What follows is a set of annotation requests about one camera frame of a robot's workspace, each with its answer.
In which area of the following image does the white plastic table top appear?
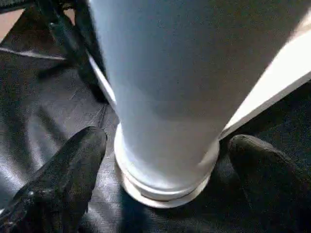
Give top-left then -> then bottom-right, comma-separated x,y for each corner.
87,10 -> 311,209

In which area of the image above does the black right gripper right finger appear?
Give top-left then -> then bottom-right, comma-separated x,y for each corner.
228,135 -> 311,233

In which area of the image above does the black table mat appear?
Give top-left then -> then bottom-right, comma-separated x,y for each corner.
0,5 -> 311,233

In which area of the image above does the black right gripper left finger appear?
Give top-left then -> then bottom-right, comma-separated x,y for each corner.
0,126 -> 107,233

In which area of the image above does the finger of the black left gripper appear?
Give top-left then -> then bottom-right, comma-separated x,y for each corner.
73,0 -> 111,102

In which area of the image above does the white plastic table leg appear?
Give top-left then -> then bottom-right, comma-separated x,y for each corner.
87,0 -> 311,200

